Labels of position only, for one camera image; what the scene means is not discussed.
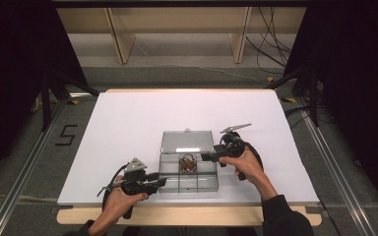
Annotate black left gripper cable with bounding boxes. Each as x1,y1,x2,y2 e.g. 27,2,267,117
96,162,130,210

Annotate light wooden shelf unit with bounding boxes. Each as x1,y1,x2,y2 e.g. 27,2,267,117
56,7,307,65

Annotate person's right hand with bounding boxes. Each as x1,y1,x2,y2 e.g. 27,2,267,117
219,147,272,198

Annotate aluminium floor rail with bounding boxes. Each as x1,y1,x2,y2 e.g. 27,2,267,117
0,97,68,236
296,97,372,236

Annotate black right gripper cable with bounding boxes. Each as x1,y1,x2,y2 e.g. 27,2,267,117
242,141,265,172

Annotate dark curtain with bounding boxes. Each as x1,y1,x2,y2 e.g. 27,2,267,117
283,0,378,210
0,0,90,191

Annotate person's left hand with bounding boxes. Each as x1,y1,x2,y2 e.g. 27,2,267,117
102,175,150,227

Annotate black metal stand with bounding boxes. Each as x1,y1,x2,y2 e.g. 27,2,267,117
38,69,100,132
265,65,321,128

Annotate clear plastic compartment box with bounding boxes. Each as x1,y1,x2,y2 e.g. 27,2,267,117
157,128,220,194

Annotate wooden table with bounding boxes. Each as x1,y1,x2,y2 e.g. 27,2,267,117
56,88,323,227

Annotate black floor cables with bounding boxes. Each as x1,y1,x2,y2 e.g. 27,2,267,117
283,104,313,130

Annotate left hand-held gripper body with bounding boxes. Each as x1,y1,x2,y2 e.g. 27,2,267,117
120,157,160,197

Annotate bundle of black cables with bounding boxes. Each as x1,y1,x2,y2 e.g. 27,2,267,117
245,7,293,75

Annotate white table board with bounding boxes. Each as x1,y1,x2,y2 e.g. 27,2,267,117
57,89,320,207

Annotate brown beaded bracelet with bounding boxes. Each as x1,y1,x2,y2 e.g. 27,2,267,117
178,152,198,174

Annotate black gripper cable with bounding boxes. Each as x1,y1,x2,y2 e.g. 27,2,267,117
96,162,130,210
242,141,265,172

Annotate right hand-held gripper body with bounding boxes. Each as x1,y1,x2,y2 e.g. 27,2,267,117
213,123,253,158

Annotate thin white floor cable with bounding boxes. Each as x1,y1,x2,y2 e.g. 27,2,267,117
134,42,270,85

